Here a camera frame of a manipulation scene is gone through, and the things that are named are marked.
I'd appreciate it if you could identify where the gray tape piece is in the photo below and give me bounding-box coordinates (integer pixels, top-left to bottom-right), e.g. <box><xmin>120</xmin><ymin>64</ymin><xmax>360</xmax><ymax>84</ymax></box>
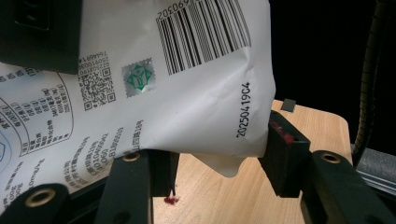
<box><xmin>280</xmin><ymin>98</ymin><xmax>297</xmax><ymax>113</ymax></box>

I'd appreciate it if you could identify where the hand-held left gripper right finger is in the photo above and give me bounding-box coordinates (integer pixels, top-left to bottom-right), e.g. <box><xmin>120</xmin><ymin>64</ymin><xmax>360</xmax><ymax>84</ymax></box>
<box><xmin>258</xmin><ymin>110</ymin><xmax>396</xmax><ymax>224</ymax></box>

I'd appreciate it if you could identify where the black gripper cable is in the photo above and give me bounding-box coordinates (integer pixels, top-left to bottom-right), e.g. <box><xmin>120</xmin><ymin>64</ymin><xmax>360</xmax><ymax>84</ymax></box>
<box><xmin>351</xmin><ymin>0</ymin><xmax>394</xmax><ymax>164</ymax></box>

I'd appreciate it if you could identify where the white and blue bag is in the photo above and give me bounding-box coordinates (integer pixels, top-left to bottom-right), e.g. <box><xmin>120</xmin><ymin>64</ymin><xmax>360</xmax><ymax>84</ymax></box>
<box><xmin>0</xmin><ymin>0</ymin><xmax>277</xmax><ymax>216</ymax></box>

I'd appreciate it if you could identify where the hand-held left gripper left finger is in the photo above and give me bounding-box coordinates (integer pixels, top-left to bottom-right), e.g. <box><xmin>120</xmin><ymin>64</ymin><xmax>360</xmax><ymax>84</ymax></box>
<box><xmin>94</xmin><ymin>149</ymin><xmax>180</xmax><ymax>224</ymax></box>

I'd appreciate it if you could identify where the aluminium floor rail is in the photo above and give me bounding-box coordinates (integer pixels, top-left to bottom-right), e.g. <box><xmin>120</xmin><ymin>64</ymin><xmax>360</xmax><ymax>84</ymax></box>
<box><xmin>350</xmin><ymin>144</ymin><xmax>396</xmax><ymax>198</ymax></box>

